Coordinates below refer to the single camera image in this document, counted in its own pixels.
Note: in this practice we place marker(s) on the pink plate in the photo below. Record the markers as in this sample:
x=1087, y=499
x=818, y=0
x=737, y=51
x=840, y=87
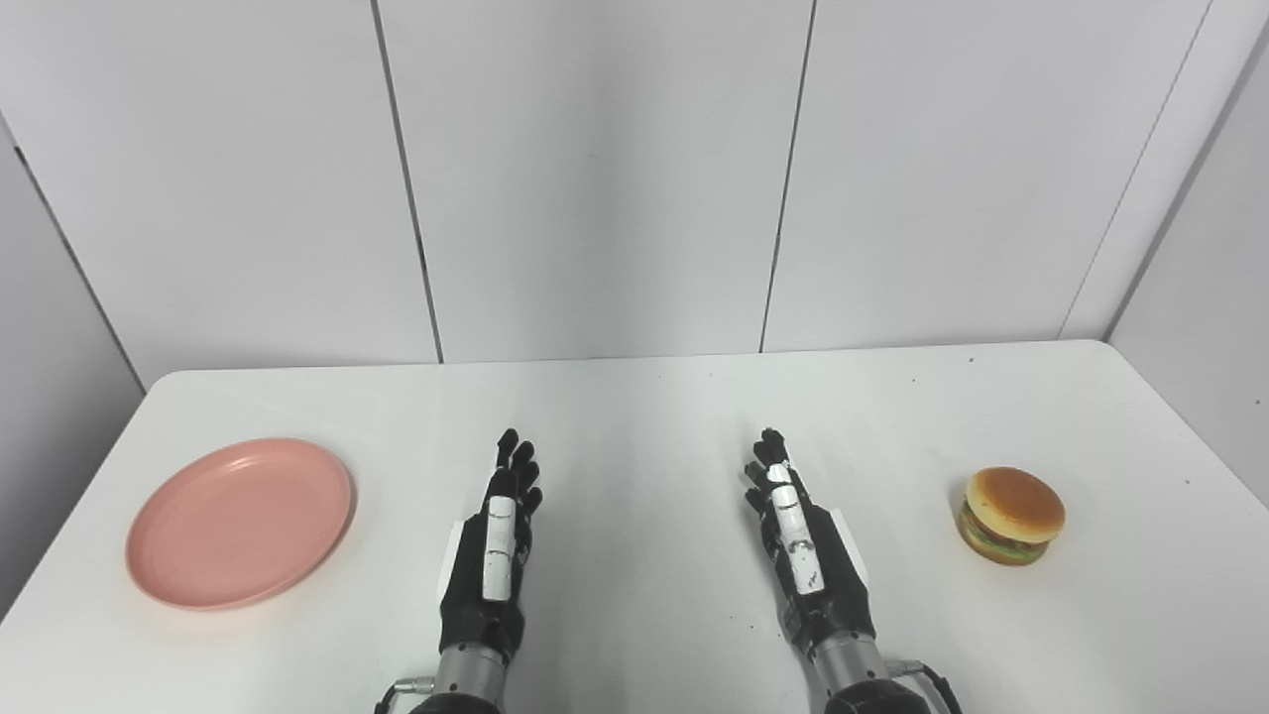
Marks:
x=240, y=523

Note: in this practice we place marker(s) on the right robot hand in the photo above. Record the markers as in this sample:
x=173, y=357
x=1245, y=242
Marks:
x=808, y=555

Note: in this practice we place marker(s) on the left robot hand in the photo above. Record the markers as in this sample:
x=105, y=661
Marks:
x=496, y=555

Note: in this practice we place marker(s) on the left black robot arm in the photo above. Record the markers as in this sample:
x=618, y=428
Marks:
x=466, y=679

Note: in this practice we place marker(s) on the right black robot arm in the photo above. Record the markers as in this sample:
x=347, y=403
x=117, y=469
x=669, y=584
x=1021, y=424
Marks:
x=865, y=679

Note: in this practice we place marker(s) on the toy hamburger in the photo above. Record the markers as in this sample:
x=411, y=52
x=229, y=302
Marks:
x=1010, y=516

